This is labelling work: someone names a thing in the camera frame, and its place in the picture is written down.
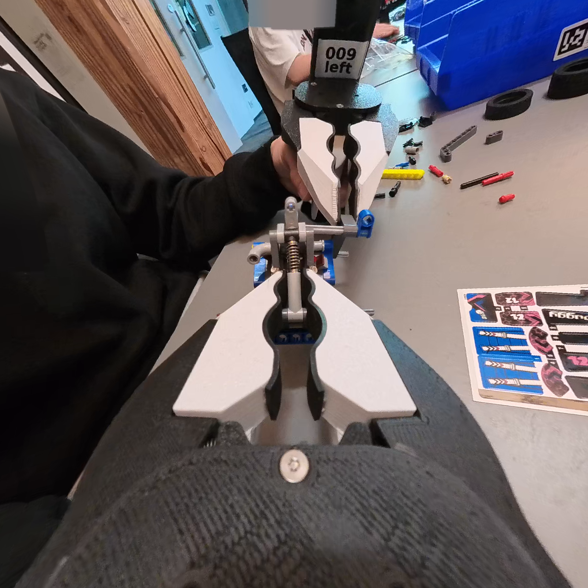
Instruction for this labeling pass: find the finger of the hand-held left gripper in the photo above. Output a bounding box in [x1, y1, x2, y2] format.
[350, 119, 390, 217]
[296, 117, 343, 222]

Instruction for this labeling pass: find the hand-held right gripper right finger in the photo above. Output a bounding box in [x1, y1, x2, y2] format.
[303, 271, 418, 421]

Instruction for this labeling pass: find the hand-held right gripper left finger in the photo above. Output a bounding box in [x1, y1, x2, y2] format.
[172, 271, 290, 421]

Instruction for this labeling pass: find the grey axle with blue connector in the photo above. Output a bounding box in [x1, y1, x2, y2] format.
[305, 224, 358, 238]

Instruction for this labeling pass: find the toy buggy chassis assembly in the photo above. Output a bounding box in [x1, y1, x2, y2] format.
[215, 197, 376, 346]

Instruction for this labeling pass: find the person's left forearm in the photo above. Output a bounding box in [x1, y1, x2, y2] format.
[133, 137, 288, 260]

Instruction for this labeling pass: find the person's left hand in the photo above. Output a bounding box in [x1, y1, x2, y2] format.
[270, 132, 314, 204]

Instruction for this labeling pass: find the clear plastic bag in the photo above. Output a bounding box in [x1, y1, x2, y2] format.
[363, 36, 418, 66]

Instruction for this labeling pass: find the black plastic axle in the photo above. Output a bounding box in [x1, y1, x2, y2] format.
[460, 172, 500, 190]

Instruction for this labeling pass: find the blue storage bin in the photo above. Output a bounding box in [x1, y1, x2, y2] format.
[403, 0, 455, 44]
[415, 0, 588, 111]

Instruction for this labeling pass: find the blue and pink sticker sheet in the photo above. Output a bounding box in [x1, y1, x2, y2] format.
[457, 285, 588, 418]

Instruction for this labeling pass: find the brown wooden post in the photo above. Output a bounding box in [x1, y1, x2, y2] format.
[34, 0, 233, 178]

